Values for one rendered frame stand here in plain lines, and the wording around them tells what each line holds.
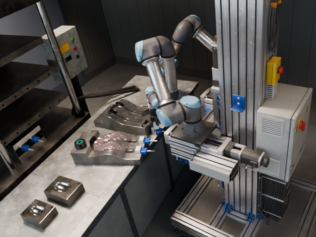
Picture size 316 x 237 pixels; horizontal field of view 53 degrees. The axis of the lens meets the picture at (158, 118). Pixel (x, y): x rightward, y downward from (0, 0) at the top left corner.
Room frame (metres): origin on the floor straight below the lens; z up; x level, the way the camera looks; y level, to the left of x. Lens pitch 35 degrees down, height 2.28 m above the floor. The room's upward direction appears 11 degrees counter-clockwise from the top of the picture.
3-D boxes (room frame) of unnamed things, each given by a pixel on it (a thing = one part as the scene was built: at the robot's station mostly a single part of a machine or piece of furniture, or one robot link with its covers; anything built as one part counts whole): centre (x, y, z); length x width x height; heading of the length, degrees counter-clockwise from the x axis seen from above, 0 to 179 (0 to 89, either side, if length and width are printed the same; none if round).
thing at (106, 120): (2.17, 0.25, 0.87); 0.50 x 0.26 x 0.14; 56
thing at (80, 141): (1.83, 0.58, 0.93); 0.08 x 0.08 x 0.04
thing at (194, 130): (1.61, -0.21, 1.09); 0.15 x 0.15 x 0.10
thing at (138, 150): (1.70, 0.13, 0.85); 0.13 x 0.05 x 0.05; 73
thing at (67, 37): (2.74, 0.71, 0.73); 0.30 x 0.22 x 1.47; 146
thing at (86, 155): (1.83, 0.38, 0.85); 0.50 x 0.26 x 0.11; 73
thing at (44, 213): (1.34, 0.81, 0.83); 0.17 x 0.13 x 0.06; 56
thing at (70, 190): (1.49, 0.68, 0.83); 0.20 x 0.15 x 0.07; 56
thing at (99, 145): (1.83, 0.37, 0.90); 0.26 x 0.18 x 0.08; 73
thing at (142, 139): (1.81, 0.10, 0.85); 0.13 x 0.05 x 0.05; 73
